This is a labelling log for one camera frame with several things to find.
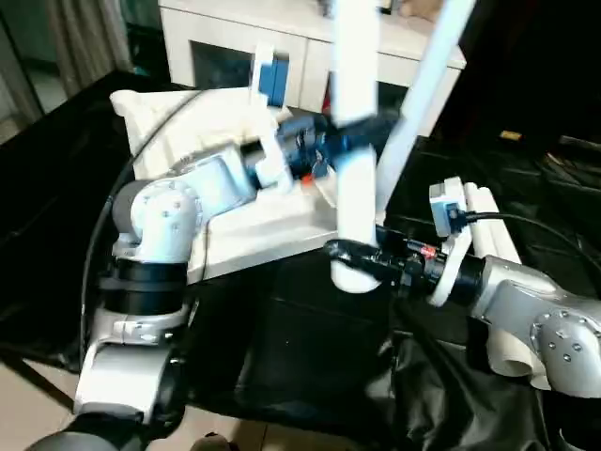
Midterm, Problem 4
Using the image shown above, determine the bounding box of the black plastic mat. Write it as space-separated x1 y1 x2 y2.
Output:
0 70 601 451

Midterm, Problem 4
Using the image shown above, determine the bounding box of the black right camera cable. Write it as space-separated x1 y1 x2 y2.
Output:
462 211 601 273

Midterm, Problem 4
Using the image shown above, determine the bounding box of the grey curtain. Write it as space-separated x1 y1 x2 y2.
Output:
44 0 135 95

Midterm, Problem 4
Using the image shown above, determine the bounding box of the white plastic table top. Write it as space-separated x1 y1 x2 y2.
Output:
110 88 340 283

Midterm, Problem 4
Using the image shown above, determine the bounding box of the white cabinet with glass doors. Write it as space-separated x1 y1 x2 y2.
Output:
159 0 469 137

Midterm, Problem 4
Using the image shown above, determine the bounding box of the dark cabinet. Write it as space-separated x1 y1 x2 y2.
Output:
445 0 601 156

